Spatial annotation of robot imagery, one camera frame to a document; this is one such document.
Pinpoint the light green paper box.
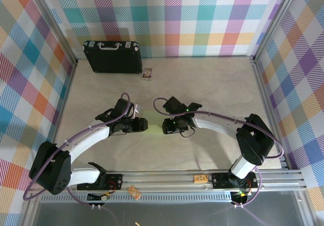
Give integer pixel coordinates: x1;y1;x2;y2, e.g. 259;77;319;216
142;110;165;132

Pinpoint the small printed card pack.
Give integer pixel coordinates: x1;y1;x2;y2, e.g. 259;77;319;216
141;67;154;81

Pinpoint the small wooden block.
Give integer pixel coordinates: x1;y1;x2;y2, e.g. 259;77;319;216
193;174;209;184

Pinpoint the small orange circuit board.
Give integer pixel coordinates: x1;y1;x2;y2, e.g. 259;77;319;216
127;185;141;201

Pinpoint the grey metal sheet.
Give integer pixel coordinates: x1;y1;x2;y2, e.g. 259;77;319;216
32;202;317;226

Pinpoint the aluminium frame rail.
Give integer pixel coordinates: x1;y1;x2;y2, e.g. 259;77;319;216
27;170;308;194

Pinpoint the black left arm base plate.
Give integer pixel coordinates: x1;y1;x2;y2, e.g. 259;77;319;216
97;173;124;191

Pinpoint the aluminium side rail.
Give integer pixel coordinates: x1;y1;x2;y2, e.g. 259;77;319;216
43;60;78;173
249;56;289;170

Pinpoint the black briefcase with silver handle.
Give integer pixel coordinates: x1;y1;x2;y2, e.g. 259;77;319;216
83;40;143;74

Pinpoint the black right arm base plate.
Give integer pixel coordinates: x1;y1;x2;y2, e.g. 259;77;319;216
211;171;259;189

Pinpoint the perforated metal cable tray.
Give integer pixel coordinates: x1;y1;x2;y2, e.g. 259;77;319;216
40;195;232;203

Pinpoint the aluminium frame post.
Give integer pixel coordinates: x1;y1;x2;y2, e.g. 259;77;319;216
250;0;303;62
30;0;79;65

